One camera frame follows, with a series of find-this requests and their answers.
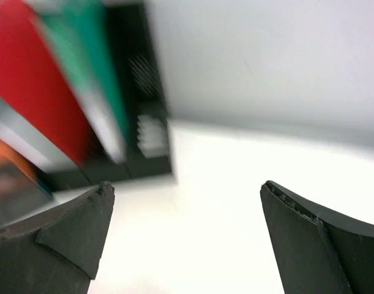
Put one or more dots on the black mesh file rack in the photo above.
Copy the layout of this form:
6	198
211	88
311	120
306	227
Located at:
147	151

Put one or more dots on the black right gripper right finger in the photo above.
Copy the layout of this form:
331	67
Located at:
317	249

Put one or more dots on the green notebook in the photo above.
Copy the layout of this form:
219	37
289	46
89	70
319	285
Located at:
75	33

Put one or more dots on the orange yellow drawer organizer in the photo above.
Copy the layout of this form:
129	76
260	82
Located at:
21	191

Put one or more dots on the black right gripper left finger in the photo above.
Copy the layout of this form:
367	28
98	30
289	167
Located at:
57	250

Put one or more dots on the red notebook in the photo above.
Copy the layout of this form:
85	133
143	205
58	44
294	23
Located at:
32	84

